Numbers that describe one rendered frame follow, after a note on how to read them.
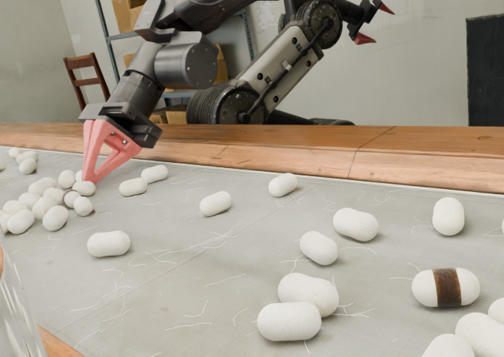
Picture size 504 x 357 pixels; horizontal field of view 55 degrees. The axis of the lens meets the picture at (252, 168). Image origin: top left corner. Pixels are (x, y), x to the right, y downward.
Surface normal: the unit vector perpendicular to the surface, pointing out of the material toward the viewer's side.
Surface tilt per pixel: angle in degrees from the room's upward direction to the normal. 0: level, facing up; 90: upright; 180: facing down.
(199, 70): 93
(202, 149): 45
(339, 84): 89
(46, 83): 90
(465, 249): 0
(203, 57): 93
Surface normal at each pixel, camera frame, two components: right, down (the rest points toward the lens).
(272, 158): -0.59, -0.44
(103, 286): -0.18, -0.94
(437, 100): -0.71, 0.32
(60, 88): 0.68, 0.09
